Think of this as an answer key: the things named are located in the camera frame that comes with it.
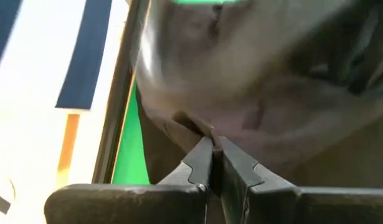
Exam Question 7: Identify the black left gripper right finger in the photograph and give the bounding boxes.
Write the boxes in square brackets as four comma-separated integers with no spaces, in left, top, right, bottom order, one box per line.
[217,136,383,224]

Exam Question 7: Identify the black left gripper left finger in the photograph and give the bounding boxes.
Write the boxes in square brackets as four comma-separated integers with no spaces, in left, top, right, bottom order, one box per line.
[44,136,214,224]

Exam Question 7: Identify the black garment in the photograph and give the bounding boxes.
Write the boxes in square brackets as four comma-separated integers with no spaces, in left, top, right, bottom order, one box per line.
[130,0,383,190]

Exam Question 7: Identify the navy white striped laundry bin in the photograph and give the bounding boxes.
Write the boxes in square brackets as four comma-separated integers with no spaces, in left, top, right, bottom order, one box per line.
[0,0,131,187]

